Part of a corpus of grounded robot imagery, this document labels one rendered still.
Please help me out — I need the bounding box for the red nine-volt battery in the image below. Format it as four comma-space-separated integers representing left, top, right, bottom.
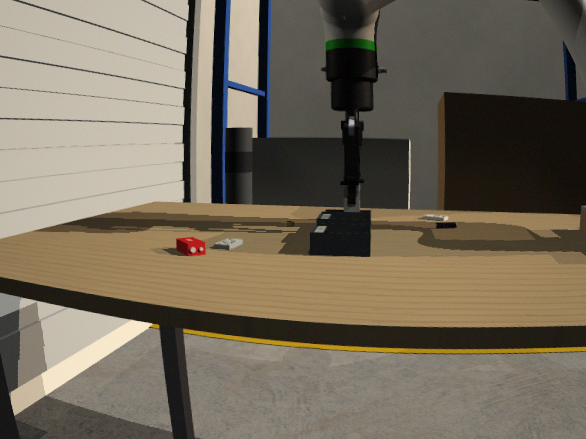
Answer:
176, 237, 205, 256

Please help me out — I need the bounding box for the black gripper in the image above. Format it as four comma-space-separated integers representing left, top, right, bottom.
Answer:
331, 80, 373, 212

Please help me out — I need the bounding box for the dark grey rack of labelled bins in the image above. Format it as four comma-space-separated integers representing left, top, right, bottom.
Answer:
310, 209, 371, 257

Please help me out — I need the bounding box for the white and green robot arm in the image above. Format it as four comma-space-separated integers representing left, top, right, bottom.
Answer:
317, 0, 586, 88

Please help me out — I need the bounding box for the white domino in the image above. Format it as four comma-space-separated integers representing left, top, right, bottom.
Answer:
423, 215, 448, 221
214, 238, 243, 250

